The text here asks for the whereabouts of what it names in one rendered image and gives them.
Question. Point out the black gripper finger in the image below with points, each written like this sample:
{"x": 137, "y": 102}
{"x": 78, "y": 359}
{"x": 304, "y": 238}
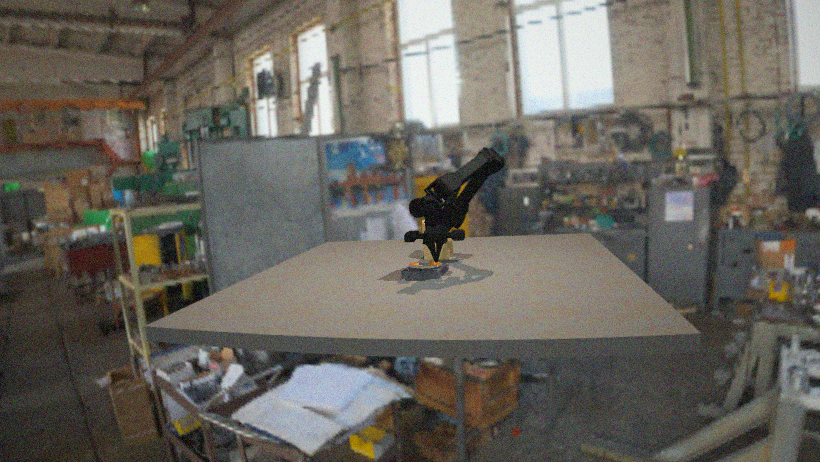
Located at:
{"x": 431, "y": 246}
{"x": 438, "y": 249}

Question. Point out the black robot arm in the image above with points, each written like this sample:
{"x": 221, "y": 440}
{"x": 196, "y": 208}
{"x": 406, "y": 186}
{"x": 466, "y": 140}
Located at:
{"x": 477, "y": 170}

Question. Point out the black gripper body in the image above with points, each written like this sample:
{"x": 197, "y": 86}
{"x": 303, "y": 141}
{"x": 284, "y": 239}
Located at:
{"x": 455, "y": 235}

